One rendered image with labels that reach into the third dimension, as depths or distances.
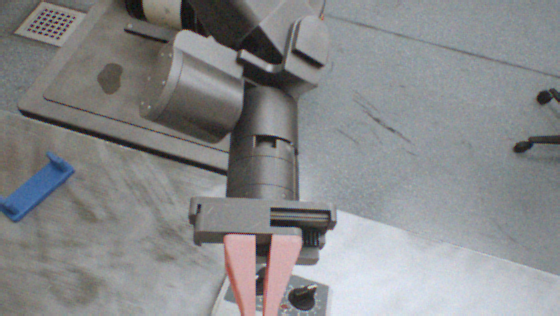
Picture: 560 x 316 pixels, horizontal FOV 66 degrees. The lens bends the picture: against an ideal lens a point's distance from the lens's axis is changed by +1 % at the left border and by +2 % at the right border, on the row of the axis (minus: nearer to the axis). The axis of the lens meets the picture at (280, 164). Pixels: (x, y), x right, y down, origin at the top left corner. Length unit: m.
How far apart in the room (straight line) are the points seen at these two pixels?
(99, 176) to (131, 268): 0.15
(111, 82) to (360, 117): 0.92
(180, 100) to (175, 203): 0.33
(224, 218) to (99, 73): 1.06
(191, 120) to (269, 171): 0.07
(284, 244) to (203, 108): 0.11
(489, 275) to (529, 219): 1.09
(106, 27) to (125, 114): 0.33
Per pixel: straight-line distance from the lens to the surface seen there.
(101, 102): 1.25
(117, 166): 0.66
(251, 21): 0.35
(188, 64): 0.31
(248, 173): 0.31
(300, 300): 0.52
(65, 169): 0.66
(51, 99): 1.29
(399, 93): 1.84
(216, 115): 0.31
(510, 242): 1.67
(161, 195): 0.63
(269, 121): 0.33
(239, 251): 0.28
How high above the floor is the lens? 1.31
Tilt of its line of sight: 59 degrees down
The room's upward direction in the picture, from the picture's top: 11 degrees clockwise
